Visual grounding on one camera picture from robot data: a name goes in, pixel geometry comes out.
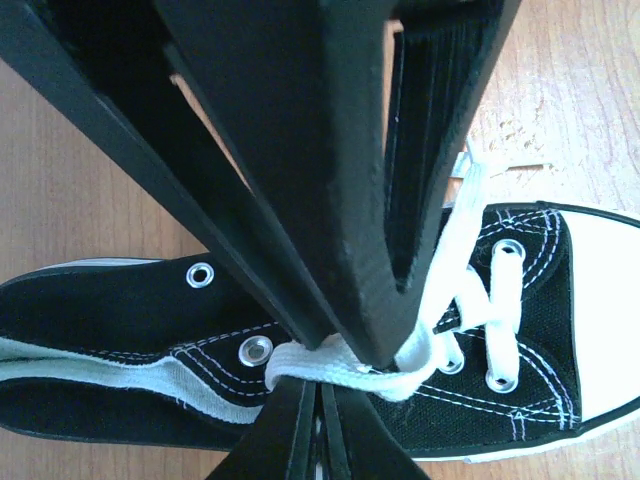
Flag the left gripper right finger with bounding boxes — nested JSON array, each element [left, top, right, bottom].
[[322, 384, 428, 480]]

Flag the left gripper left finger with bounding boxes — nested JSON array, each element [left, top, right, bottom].
[[209, 377, 316, 480]]

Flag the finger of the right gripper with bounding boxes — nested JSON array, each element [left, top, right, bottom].
[[155, 1, 518, 367], [1, 1, 333, 348]]

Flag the white shoelace of sneaker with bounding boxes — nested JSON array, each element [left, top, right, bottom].
[[265, 143, 526, 402]]

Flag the black sneaker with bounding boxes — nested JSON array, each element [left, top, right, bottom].
[[1, 202, 639, 462]]

